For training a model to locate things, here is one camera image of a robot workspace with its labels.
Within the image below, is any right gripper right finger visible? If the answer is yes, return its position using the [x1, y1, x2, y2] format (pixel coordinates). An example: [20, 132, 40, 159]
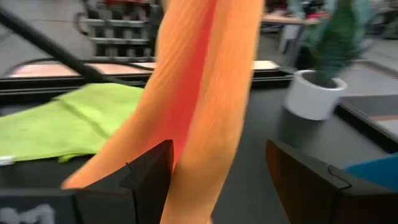
[266, 139, 368, 224]

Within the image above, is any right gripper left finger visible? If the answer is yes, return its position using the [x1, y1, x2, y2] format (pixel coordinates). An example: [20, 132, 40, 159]
[74, 139, 174, 224]

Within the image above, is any orange microfiber towel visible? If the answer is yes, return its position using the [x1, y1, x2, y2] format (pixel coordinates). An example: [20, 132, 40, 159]
[61, 0, 265, 224]

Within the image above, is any green microfiber towel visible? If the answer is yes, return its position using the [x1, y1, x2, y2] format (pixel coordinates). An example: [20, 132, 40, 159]
[0, 83, 146, 166]

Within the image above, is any blue plastic bin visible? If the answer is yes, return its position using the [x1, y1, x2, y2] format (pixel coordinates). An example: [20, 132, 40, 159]
[344, 152, 398, 191]

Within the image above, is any potted artificial green plant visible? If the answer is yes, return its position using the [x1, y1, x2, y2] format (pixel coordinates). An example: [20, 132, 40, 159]
[283, 0, 377, 121]

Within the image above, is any hazard-striped black mat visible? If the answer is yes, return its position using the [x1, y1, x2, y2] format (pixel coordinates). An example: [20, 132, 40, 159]
[354, 58, 398, 82]

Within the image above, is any light wooden side panel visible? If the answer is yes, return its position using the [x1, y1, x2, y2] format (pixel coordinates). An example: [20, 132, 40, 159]
[9, 60, 280, 78]

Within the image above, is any grey storage shelf rack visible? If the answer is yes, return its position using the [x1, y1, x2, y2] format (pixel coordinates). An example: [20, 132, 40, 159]
[74, 0, 164, 62]

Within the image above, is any wooden desk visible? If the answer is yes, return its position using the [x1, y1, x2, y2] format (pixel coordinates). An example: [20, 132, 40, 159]
[261, 12, 323, 35]

